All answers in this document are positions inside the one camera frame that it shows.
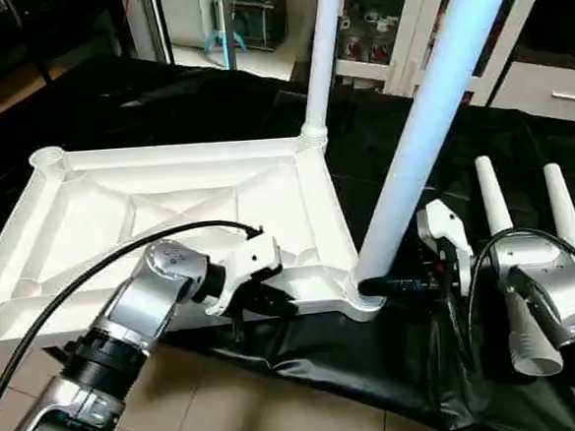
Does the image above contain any white plastic table leg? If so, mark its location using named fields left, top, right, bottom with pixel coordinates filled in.
left=542, top=161, right=575, bottom=269
left=473, top=152, right=567, bottom=381
left=291, top=0, right=356, bottom=151
left=329, top=0, right=542, bottom=308

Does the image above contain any white plastic table top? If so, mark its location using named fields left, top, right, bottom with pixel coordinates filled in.
left=0, top=123, right=388, bottom=349

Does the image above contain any black work mat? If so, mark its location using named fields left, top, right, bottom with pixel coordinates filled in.
left=0, top=22, right=575, bottom=431

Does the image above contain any white drawer unit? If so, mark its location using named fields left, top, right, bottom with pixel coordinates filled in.
left=488, top=56, right=575, bottom=134

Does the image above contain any white glass door cabinet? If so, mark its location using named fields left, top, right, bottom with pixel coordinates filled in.
left=332, top=0, right=562, bottom=115

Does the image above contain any teal stand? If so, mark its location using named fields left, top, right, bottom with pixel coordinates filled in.
left=201, top=0, right=249, bottom=71

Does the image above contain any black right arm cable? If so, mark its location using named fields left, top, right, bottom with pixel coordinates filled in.
left=445, top=222, right=575, bottom=365

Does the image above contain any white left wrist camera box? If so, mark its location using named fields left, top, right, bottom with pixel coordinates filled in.
left=199, top=230, right=287, bottom=318

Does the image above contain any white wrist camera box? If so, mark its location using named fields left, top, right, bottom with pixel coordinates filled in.
left=412, top=197, right=478, bottom=303
left=199, top=230, right=287, bottom=318

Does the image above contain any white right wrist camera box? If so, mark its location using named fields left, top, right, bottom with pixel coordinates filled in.
left=412, top=197, right=478, bottom=303

